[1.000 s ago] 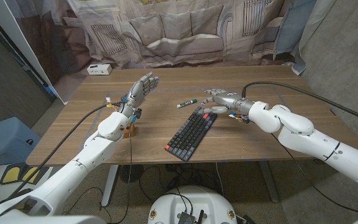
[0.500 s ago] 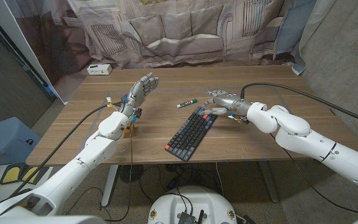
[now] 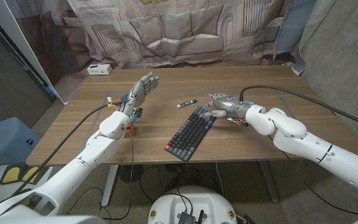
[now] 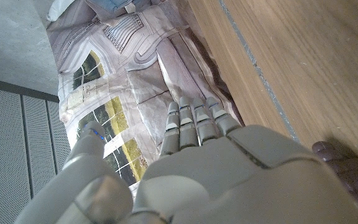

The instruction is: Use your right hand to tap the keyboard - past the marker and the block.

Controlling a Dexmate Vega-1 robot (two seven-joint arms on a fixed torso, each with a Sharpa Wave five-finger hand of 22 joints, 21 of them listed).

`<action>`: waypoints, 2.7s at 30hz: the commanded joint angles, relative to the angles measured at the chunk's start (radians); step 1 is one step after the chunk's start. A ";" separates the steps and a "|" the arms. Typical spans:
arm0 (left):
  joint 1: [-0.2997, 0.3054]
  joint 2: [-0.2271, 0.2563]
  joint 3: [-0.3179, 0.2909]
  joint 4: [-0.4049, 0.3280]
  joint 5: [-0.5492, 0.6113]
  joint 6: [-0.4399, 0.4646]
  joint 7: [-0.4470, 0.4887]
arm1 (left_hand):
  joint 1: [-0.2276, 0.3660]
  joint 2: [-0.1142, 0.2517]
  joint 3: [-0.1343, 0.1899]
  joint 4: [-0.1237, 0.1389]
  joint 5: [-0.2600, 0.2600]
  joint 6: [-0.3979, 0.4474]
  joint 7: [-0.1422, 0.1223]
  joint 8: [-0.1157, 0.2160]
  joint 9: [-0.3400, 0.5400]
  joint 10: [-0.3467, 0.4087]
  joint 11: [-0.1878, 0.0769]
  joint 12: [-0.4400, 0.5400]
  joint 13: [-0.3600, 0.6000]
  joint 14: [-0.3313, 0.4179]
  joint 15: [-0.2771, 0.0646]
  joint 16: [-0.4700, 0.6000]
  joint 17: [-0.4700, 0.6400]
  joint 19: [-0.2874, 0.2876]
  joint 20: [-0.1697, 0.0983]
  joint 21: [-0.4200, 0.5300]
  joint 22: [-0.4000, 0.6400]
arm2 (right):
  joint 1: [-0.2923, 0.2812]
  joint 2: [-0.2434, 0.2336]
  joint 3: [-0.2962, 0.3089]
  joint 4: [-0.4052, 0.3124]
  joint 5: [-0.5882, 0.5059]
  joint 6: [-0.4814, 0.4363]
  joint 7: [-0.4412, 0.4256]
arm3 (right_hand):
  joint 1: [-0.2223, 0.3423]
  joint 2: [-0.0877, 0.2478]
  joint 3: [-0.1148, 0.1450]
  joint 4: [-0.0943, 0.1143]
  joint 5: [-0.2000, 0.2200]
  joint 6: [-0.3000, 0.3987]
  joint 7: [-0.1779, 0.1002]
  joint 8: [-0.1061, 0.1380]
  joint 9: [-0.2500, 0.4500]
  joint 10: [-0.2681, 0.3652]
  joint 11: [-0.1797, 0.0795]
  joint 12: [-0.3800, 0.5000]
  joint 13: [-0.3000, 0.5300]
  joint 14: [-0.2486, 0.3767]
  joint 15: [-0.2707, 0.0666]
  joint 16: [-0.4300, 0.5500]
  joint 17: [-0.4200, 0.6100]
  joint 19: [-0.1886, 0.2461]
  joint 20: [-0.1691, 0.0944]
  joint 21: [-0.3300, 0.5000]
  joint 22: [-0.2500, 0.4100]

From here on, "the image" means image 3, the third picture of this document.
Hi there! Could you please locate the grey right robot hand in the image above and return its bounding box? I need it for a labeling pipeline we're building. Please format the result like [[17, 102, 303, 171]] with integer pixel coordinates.
[[199, 92, 255, 121]]

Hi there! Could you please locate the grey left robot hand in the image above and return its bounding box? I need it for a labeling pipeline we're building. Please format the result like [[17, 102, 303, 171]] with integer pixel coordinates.
[[118, 72, 160, 118]]

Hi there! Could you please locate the dark keyboard with red keys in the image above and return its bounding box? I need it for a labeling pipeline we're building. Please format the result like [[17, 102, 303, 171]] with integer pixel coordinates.
[[164, 106, 218, 162]]

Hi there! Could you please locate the green and white marker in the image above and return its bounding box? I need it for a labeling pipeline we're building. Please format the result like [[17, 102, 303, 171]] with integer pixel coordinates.
[[176, 98, 198, 109]]

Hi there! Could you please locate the small cardboard box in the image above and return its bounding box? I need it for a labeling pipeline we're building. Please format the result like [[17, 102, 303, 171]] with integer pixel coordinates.
[[122, 123, 137, 139]]

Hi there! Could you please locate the white power strip box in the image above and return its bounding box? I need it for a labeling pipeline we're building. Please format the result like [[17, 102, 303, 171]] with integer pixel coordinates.
[[86, 63, 112, 76]]

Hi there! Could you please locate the printed sofa backdrop cloth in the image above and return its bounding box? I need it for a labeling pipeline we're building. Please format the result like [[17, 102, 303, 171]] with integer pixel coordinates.
[[4, 0, 318, 105]]

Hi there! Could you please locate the round black floor fan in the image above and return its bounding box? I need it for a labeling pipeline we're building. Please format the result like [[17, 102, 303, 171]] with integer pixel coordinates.
[[119, 164, 144, 184]]

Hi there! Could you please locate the grey table leg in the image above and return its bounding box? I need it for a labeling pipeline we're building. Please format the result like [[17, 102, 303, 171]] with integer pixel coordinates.
[[258, 161, 280, 203]]

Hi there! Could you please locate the white table leg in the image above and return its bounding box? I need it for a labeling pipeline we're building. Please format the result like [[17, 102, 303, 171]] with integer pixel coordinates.
[[100, 164, 119, 206]]

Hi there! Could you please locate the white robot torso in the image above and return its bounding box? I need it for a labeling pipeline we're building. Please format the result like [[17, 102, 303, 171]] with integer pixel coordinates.
[[147, 185, 238, 224]]

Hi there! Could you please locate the white slanted panel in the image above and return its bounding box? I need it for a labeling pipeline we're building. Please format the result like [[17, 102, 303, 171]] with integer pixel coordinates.
[[0, 0, 68, 105]]

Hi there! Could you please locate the black antenna module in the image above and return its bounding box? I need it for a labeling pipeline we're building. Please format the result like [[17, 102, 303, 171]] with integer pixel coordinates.
[[177, 209, 205, 224]]

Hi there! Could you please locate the blue plastic bin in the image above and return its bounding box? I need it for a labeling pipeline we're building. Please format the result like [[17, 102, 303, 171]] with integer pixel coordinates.
[[0, 116, 42, 170]]

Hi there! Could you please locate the yellow and black foot pedal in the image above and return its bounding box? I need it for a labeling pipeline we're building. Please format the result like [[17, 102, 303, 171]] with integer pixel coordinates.
[[0, 163, 51, 185]]

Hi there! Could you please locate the white floor cable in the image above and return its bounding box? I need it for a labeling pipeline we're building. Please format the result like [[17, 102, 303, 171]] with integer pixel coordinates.
[[215, 162, 225, 196]]

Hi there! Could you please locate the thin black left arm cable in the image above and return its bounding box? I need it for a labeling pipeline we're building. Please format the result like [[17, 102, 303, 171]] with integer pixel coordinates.
[[99, 124, 135, 220]]

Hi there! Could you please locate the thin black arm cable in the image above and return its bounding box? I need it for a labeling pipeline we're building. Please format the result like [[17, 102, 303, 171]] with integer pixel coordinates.
[[283, 151, 358, 218], [99, 124, 135, 220]]

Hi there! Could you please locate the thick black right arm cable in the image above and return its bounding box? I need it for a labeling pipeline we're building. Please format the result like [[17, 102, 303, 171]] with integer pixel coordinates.
[[239, 85, 358, 131]]

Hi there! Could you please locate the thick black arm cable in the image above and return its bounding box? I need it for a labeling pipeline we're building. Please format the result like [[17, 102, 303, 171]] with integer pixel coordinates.
[[11, 104, 121, 197], [239, 85, 358, 131]]

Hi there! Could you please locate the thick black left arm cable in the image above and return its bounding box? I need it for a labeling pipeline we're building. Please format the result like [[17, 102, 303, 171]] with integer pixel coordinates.
[[11, 104, 121, 197]]

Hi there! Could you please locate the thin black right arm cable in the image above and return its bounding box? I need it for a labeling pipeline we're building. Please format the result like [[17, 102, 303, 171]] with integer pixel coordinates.
[[283, 151, 358, 218]]

